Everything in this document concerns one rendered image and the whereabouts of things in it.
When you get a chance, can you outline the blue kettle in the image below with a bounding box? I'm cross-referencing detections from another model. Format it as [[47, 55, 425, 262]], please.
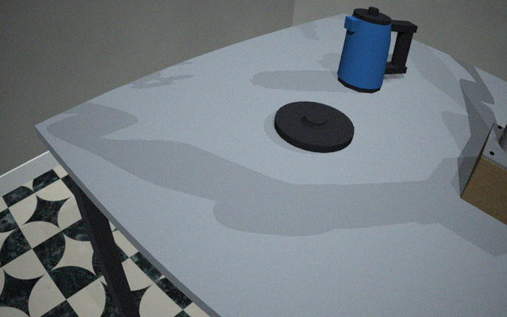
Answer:
[[337, 6, 418, 93]]

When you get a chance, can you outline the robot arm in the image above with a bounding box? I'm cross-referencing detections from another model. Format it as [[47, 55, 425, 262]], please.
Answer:
[[499, 124, 507, 153]]

